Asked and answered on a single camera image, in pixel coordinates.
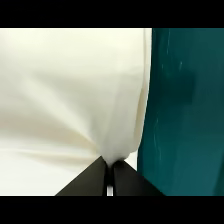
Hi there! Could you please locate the white garment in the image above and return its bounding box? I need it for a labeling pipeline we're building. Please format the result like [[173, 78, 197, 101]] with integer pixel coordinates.
[[0, 27, 153, 197]]

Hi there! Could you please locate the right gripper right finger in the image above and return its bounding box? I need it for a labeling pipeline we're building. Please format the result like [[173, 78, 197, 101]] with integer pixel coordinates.
[[112, 160, 165, 197]]

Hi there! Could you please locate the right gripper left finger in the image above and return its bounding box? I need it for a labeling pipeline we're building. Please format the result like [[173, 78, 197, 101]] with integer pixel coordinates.
[[55, 155, 108, 197]]

